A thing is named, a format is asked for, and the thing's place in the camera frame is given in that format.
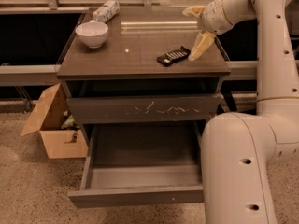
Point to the open grey middle drawer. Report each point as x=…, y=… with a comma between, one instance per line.
x=140, y=164

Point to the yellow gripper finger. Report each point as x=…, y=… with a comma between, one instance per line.
x=202, y=42
x=195, y=11

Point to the grey drawer cabinet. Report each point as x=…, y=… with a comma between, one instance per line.
x=143, y=31

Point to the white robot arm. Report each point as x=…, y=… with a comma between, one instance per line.
x=236, y=148

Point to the open cardboard box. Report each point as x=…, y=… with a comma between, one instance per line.
x=47, y=118

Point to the black rxbar chocolate bar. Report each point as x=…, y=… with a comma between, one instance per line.
x=174, y=56

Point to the white ceramic bowl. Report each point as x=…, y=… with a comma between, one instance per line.
x=92, y=34

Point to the white blue snack package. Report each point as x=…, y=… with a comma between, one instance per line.
x=107, y=11

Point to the closed grey top drawer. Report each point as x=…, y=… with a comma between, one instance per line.
x=128, y=109

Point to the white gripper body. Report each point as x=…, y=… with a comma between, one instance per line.
x=212, y=17

